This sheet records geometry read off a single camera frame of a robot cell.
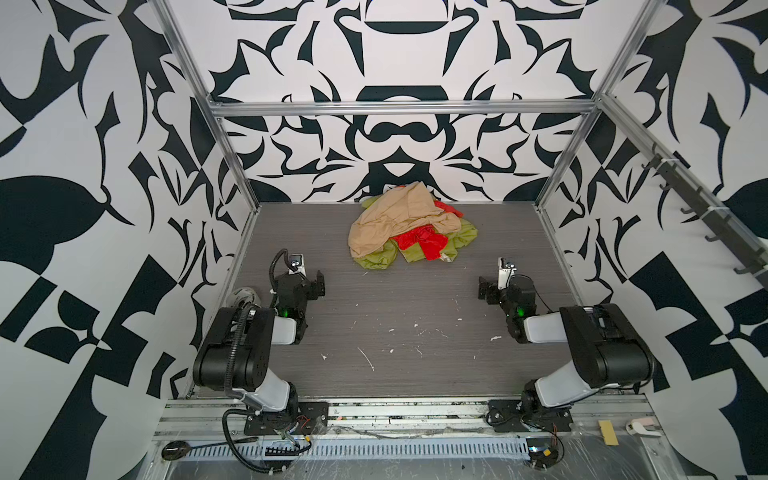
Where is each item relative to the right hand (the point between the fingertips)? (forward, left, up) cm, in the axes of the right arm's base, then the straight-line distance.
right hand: (499, 274), depth 94 cm
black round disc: (-44, +84, -1) cm, 95 cm away
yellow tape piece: (-41, -17, -5) cm, 45 cm away
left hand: (+1, +61, +4) cm, 61 cm away
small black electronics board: (-45, -1, -6) cm, 45 cm away
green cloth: (+7, +36, 0) cm, 37 cm away
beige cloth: (+24, +32, +3) cm, 40 cm away
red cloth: (+14, +19, -2) cm, 24 cm away
